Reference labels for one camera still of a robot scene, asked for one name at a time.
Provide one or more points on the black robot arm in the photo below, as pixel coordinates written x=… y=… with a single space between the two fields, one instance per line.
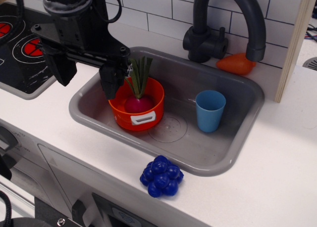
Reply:
x=66 y=8

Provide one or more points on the orange toy carrot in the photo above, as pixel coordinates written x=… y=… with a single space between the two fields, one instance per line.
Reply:
x=237 y=64

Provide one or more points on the blue toy grape bunch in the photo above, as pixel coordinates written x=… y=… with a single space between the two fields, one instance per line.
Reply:
x=161 y=177

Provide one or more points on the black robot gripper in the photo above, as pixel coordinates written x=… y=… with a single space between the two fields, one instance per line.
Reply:
x=85 y=39

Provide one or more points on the red beet with green leaves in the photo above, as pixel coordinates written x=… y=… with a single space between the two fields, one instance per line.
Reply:
x=137 y=81

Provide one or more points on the black toy stove top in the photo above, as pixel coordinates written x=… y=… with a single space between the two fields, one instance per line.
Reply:
x=23 y=71

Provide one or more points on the orange toy pot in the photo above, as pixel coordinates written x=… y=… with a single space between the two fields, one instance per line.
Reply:
x=138 y=114

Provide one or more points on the light wooden side panel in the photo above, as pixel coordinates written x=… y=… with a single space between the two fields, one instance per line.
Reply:
x=300 y=27

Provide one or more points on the grey plastic sink basin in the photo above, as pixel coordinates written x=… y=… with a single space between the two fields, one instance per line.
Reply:
x=177 y=135

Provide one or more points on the white toy kitchen cabinet front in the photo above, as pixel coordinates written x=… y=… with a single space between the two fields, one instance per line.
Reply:
x=77 y=190

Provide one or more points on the dark grey faucet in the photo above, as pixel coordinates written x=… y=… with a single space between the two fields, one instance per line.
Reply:
x=202 y=44

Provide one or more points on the blue plastic cup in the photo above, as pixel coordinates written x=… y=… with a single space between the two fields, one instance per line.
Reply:
x=209 y=108

